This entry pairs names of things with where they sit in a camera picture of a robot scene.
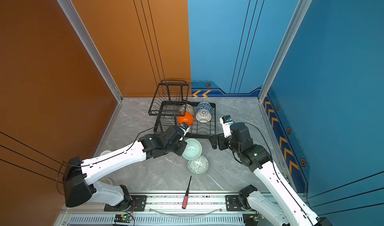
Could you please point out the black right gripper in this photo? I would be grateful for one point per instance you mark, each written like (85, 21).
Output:
(221, 138)

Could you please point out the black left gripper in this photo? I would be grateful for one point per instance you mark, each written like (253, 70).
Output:
(184, 145)

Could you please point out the mint green bowl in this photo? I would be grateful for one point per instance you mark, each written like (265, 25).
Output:
(193, 150)

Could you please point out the orange bowl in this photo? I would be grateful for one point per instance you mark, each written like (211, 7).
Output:
(186, 118)

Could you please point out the white maroon patterned bowl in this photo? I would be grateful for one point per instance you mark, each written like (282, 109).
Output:
(203, 116)

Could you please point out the beige brown patterned bowl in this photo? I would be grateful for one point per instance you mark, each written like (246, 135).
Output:
(186, 108)

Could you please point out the blue triangle patterned bowl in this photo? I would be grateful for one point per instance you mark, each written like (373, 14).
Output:
(204, 106)

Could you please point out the green white patterned bowl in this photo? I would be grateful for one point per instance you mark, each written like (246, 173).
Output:
(199, 166)

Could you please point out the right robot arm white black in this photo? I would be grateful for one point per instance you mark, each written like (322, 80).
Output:
(288, 209)

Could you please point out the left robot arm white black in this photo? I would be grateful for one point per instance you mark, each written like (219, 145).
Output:
(81, 179)

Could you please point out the white tape roll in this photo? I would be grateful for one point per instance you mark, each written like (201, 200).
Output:
(105, 152)

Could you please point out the circuit board right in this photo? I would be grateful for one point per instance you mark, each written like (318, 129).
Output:
(253, 219)

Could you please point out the beige masking tape roll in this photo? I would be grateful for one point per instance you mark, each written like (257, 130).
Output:
(107, 181)

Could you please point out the green circuit board left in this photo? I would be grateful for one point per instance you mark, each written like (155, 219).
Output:
(123, 219)

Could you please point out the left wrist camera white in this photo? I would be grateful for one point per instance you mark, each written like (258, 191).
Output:
(185, 127)

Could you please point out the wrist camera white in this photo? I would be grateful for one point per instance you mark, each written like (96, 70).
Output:
(185, 127)
(226, 122)

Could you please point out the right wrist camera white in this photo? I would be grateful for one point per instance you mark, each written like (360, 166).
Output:
(226, 122)

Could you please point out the black wire dish rack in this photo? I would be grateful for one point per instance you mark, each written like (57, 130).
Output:
(171, 105)

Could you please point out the red handled screwdriver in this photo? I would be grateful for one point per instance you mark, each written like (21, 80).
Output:
(186, 196)

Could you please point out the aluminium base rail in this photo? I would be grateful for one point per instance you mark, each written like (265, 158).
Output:
(197, 209)

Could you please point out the aluminium corner post right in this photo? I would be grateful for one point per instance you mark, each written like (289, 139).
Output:
(292, 29)

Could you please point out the aluminium corner post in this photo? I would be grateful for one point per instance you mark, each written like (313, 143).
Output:
(292, 29)
(76, 22)

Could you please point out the aluminium corner post left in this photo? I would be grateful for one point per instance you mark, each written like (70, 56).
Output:
(76, 22)

